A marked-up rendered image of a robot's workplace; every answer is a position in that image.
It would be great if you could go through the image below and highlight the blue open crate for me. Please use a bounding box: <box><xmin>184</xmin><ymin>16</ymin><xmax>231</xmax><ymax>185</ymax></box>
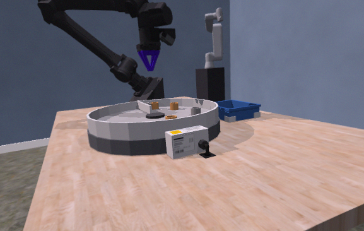
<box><xmin>216</xmin><ymin>100</ymin><xmax>261</xmax><ymax>122</ymax></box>

